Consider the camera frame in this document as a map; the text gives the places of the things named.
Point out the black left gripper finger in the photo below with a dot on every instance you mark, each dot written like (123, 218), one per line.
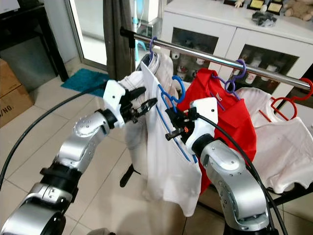
(136, 93)
(145, 106)

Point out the blue plastic hanger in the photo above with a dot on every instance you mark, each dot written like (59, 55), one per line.
(182, 90)

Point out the white shirt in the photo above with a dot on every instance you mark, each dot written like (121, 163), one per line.
(134, 142)
(283, 147)
(166, 166)

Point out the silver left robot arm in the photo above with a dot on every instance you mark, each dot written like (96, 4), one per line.
(83, 142)

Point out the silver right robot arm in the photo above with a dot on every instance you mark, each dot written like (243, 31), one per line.
(230, 181)

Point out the purple plastic hanger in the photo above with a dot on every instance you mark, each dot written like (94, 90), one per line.
(231, 87)
(155, 45)

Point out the red plastic hanger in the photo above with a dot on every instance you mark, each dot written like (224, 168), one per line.
(284, 98)

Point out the teal floor mat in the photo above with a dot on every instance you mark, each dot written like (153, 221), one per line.
(83, 81)

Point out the red shirt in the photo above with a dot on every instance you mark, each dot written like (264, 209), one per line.
(239, 127)

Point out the grey curtain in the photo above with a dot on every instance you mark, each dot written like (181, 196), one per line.
(117, 39)

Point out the metal clothes rack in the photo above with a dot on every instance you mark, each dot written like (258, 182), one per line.
(205, 56)

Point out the glass sliding door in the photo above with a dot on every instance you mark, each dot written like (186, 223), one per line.
(88, 29)

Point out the white plastic appliance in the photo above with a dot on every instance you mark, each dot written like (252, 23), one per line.
(146, 10)

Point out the white glass-door cabinet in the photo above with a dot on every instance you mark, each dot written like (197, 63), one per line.
(205, 22)

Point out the printed brown cardboard box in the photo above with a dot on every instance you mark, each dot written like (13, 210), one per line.
(14, 107)

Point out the plain brown cardboard box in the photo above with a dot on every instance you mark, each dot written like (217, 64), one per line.
(7, 78)

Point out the black table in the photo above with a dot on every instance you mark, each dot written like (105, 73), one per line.
(24, 22)

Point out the dark grey cloth bundle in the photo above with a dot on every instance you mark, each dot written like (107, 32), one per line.
(264, 18)

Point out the white box device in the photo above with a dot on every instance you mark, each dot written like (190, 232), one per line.
(9, 6)

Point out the beige teddy bear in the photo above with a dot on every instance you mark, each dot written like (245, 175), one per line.
(299, 9)

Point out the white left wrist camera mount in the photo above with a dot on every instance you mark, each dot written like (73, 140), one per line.
(113, 95)

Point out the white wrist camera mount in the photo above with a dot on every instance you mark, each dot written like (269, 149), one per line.
(205, 112)
(113, 95)

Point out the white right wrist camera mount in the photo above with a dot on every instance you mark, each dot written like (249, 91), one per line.
(205, 112)

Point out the black picture frame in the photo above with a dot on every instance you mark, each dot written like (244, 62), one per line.
(275, 6)
(255, 4)

